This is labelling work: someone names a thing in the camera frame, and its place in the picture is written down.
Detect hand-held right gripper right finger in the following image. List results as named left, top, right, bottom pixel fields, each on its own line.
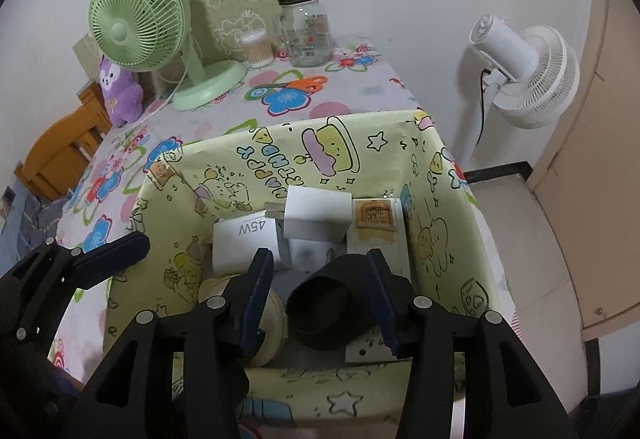
left=367, top=247, right=576, bottom=439

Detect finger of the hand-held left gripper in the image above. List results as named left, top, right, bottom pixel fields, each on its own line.
left=70, top=231, right=151, bottom=290
left=0, top=239, right=76, bottom=345

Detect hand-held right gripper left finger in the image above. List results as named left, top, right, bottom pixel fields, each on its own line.
left=67, top=246, right=275, bottom=439

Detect large white charger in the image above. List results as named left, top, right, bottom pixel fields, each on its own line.
left=212, top=218, right=291, bottom=277

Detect black round object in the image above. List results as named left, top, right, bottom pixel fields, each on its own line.
left=285, top=254, right=383, bottom=352

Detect white power strip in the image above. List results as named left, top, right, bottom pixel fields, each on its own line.
left=345, top=198, right=413, bottom=365

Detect small white charger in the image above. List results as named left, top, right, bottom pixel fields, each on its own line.
left=264, top=186, right=353, bottom=245

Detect yellow cartoon patterned box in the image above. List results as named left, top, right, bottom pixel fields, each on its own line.
left=102, top=109, right=503, bottom=439

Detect grey plaid bedding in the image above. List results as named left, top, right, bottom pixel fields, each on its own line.
left=0, top=189, right=76, bottom=280

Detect floral tablecloth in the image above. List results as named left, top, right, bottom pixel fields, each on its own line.
left=47, top=36, right=521, bottom=390

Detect wooden bed headboard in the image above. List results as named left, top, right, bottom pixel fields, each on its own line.
left=14, top=80, right=115, bottom=201

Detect purple plush toy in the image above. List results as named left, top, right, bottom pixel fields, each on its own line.
left=97, top=55, right=144, bottom=128

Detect green desk fan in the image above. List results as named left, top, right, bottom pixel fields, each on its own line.
left=89, top=0, right=249, bottom=111

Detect cotton swab container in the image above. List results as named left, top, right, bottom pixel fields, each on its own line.
left=241, top=30, right=274, bottom=69

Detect beige door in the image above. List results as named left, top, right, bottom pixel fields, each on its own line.
left=527, top=0, right=640, bottom=345

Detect glass jar with green lid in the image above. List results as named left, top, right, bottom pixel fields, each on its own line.
left=273, top=0, right=333, bottom=68

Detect white standing fan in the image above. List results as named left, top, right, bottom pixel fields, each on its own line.
left=457, top=15, right=581, bottom=170

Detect white fan cable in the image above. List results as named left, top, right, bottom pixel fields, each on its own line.
left=142, top=69, right=188, bottom=120

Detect black fan cable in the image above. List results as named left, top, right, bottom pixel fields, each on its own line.
left=479, top=68, right=490, bottom=145

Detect orange handled scissors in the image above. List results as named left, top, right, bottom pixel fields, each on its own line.
left=257, top=75, right=328, bottom=94

